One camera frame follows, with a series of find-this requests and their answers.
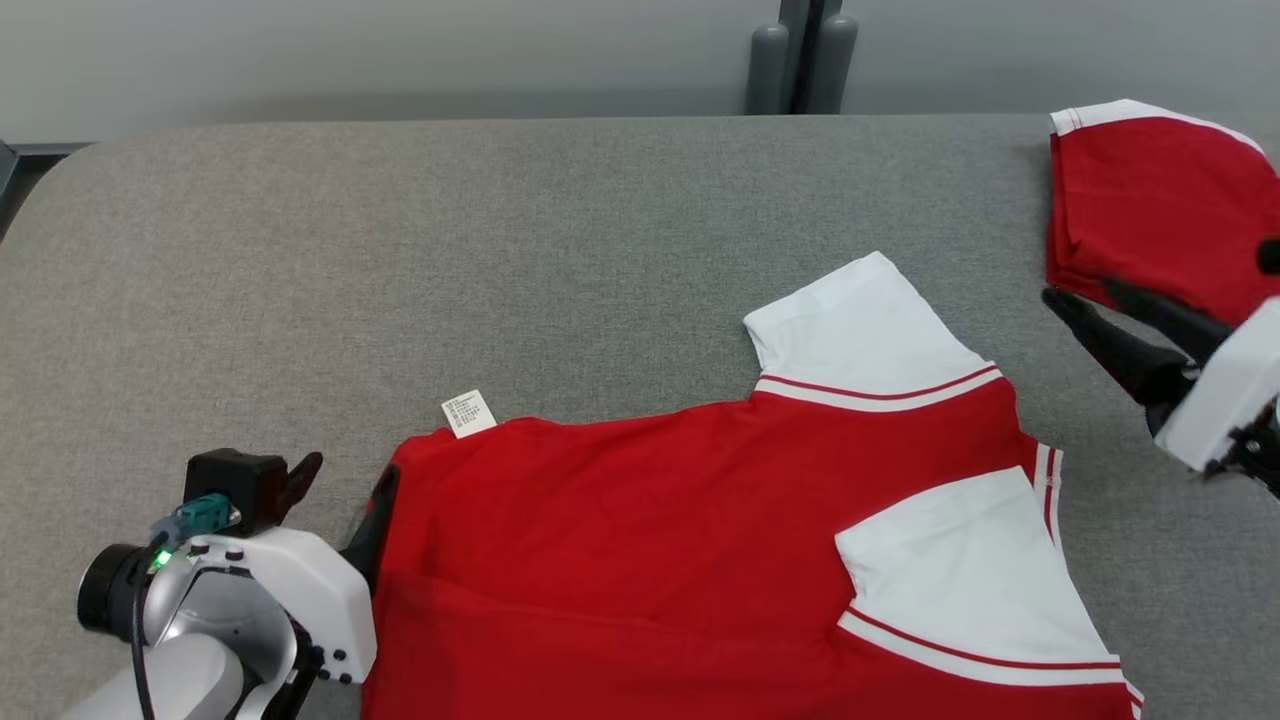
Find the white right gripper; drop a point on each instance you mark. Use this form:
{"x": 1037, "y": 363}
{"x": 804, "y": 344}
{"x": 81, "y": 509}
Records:
{"x": 1230, "y": 400}

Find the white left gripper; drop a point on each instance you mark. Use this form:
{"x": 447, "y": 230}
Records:
{"x": 310, "y": 590}

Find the red shorts white trim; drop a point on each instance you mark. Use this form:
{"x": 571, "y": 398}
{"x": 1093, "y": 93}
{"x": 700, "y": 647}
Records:
{"x": 1150, "y": 200}

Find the red shirt white sleeves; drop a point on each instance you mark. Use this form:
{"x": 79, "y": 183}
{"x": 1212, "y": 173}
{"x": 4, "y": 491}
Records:
{"x": 650, "y": 550}

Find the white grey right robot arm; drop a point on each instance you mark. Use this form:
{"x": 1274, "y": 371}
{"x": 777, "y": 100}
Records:
{"x": 1265, "y": 455}

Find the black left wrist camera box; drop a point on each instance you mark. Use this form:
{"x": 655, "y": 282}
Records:
{"x": 235, "y": 485}

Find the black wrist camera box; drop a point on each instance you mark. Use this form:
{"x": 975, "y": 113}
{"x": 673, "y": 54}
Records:
{"x": 1271, "y": 256}
{"x": 235, "y": 485}

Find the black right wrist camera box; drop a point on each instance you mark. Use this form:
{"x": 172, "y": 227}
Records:
{"x": 1271, "y": 256}

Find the grey metal frame post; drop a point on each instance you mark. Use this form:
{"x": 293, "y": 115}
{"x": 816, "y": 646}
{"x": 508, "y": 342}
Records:
{"x": 800, "y": 60}

